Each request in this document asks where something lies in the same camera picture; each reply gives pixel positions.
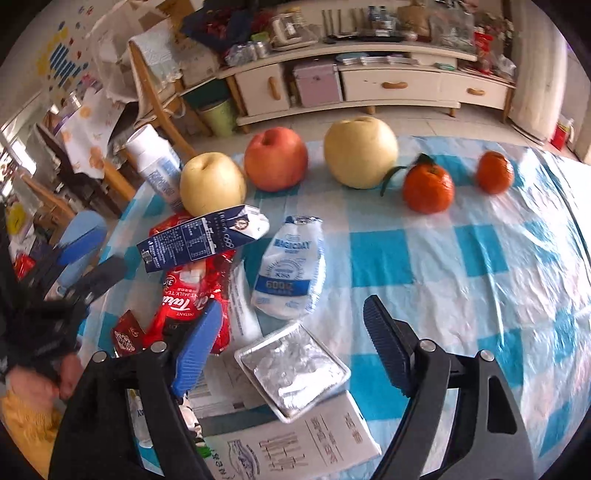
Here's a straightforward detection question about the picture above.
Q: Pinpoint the pink storage box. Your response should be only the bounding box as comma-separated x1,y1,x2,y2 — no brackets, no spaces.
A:
293,62,345,107

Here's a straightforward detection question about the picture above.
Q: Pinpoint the dark wrapped flower bouquet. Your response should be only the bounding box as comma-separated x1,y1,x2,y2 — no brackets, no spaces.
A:
180,4,259,47

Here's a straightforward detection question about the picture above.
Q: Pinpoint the white curtain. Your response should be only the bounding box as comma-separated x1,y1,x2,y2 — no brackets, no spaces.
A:
508,0,571,141

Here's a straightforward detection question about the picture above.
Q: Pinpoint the cream tv cabinet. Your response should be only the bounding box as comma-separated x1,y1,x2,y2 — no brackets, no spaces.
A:
217,28,518,134

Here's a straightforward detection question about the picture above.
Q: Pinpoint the pack of silver cans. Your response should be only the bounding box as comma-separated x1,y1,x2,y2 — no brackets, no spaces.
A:
225,41,271,66

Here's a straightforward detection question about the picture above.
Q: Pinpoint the blue padded chair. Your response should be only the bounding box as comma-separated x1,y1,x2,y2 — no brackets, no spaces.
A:
58,210,109,289

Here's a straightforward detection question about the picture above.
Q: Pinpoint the fruit print table cloth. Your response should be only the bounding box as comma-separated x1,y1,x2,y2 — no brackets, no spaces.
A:
55,88,139,178

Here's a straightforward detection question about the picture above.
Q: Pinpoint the clear plastic bag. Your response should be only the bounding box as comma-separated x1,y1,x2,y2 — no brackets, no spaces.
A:
224,261,266,342

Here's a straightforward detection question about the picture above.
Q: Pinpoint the white printed paper packet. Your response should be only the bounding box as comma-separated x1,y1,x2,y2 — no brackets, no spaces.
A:
202,391,382,480

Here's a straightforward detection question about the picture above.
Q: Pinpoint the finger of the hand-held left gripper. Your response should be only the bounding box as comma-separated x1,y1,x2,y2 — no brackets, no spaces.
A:
28,228,107,298
46,256,129,315

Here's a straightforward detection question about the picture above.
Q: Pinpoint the silver foil tray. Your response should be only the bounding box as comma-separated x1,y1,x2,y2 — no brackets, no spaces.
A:
234,320,352,424

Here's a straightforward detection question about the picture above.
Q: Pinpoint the blue white checked tablecloth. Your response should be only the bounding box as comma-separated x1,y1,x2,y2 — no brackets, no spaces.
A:
78,134,591,480

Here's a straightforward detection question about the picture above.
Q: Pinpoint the wall poster with stickers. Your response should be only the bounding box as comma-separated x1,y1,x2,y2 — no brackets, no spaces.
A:
32,4,100,88

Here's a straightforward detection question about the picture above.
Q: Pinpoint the small red snack packet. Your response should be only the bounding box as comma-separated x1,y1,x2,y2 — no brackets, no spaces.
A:
112,310,149,357

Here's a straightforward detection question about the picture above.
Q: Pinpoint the red milk tea packet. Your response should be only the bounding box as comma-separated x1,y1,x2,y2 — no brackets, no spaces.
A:
142,212,236,355

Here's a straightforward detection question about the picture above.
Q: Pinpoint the dark blue milk carton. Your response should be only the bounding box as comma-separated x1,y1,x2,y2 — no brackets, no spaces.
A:
136,204,271,274

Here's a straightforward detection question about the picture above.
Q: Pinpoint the tangerine with green leaf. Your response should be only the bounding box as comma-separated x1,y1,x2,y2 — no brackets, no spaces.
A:
379,153,455,214

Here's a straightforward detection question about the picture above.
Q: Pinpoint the printed paper leaflet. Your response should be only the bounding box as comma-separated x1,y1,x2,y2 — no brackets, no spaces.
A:
185,342,278,418

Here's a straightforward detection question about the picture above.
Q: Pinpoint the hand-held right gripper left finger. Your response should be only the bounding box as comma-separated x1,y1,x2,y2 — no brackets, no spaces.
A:
48,300,223,480

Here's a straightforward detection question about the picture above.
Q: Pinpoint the person's left forearm yellow sleeve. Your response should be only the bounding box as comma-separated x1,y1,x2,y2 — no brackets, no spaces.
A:
0,385,63,480

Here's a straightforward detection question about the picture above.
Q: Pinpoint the brown bag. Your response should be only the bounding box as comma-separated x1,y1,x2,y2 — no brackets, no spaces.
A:
397,2,432,37

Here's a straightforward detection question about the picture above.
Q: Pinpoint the red paper bag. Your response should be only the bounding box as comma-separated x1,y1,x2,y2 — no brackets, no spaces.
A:
549,117,575,151

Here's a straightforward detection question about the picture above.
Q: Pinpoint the green waste bin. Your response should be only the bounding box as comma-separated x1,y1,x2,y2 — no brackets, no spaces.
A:
198,99,238,138

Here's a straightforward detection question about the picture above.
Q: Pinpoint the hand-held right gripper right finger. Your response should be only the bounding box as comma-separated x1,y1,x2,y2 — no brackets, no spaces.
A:
363,295,541,480

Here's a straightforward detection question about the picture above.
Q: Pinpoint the leafless tangerine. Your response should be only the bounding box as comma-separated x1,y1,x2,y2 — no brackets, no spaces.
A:
475,151,515,195

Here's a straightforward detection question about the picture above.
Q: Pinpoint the yellow apple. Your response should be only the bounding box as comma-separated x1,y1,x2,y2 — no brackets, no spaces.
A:
179,152,247,217

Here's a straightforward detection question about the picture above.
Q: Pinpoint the white plastic milk pouch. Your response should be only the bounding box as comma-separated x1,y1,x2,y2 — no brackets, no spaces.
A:
250,215,326,320

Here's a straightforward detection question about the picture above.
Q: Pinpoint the white lace chair cover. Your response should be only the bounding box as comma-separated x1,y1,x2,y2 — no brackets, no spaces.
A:
129,21,185,81

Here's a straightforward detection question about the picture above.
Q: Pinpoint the yellow pear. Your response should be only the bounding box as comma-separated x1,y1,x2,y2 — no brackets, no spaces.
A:
323,115,399,190

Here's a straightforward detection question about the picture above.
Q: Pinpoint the red apple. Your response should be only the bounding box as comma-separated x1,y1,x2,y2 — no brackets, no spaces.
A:
244,127,309,192

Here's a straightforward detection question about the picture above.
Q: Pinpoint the wooden chair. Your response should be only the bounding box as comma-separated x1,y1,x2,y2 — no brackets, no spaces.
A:
127,21,208,160

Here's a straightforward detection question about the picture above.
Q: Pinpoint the white plastic milk bottle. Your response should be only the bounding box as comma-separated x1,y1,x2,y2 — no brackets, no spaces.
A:
126,124,185,210

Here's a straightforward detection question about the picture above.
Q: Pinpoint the person's left hand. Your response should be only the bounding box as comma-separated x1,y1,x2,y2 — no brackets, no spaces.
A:
7,353,85,402

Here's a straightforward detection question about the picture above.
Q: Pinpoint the red snack bag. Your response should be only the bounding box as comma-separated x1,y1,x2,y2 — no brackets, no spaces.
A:
473,25,497,75

